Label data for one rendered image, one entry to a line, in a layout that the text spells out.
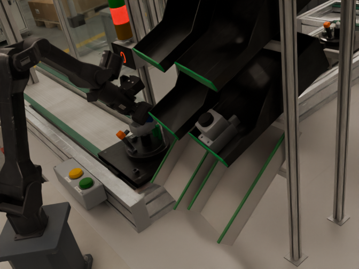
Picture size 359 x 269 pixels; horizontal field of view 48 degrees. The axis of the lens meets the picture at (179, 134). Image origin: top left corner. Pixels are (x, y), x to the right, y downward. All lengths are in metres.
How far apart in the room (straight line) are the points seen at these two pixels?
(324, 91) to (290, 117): 0.81
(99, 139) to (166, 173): 0.50
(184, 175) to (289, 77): 0.41
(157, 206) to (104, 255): 0.19
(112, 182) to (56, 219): 0.28
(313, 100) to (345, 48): 0.68
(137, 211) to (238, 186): 0.32
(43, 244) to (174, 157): 0.37
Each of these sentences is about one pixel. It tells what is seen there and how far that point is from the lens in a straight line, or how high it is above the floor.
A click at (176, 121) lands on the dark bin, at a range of 0.91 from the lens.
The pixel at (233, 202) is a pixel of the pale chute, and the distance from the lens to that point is 0.91.
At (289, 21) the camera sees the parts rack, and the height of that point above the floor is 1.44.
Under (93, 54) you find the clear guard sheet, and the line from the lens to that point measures 1.72.
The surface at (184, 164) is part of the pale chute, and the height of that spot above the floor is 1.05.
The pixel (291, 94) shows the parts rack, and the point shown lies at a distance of 0.75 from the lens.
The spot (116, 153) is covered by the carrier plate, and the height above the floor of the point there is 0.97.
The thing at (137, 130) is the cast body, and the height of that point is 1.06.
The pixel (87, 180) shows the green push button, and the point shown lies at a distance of 1.21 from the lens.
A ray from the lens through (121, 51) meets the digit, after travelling 1.35.
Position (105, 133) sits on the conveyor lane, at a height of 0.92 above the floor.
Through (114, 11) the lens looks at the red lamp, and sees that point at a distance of 1.30.
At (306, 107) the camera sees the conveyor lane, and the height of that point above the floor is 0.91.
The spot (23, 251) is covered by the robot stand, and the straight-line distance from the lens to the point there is 0.95.
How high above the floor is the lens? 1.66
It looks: 32 degrees down
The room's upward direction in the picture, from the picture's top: 12 degrees counter-clockwise
